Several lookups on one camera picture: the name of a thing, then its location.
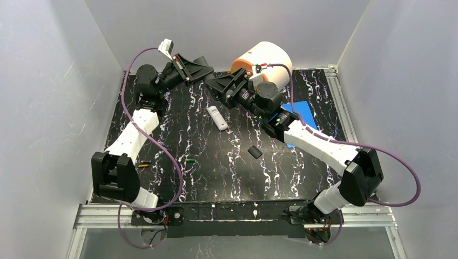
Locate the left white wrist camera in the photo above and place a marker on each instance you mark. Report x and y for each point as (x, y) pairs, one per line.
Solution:
(165, 48)

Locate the aluminium frame rail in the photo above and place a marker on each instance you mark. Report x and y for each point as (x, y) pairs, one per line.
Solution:
(95, 233)

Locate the black remote battery cover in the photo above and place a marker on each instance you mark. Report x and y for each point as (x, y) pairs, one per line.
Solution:
(255, 152)

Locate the white remote control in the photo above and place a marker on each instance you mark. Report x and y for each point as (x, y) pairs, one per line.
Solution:
(218, 119)

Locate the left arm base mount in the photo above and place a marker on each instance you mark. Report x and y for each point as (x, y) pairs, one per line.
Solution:
(156, 224)

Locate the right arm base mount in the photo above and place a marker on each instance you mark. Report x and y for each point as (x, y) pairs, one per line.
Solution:
(329, 227)

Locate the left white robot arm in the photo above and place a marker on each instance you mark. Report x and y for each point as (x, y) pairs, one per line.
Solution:
(114, 174)

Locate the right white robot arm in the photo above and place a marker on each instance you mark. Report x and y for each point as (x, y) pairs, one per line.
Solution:
(358, 166)

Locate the round white drawer cabinet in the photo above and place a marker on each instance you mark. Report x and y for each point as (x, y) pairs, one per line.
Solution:
(271, 54)

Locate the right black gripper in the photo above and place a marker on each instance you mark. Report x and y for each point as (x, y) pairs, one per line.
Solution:
(234, 86)

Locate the blue rectangular pad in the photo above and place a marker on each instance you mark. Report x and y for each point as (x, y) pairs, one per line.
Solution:
(304, 109)

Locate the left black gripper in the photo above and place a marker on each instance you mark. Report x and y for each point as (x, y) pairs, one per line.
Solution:
(183, 68)

